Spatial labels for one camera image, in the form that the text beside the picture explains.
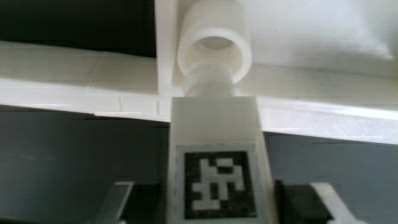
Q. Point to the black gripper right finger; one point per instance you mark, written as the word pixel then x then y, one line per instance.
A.
pixel 309 204

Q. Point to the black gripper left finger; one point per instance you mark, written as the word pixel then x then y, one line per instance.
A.
pixel 128 207

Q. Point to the white square tabletop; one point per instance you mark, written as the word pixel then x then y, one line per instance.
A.
pixel 279 48

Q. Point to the white U-shaped obstacle frame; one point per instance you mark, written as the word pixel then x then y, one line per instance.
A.
pixel 316 103

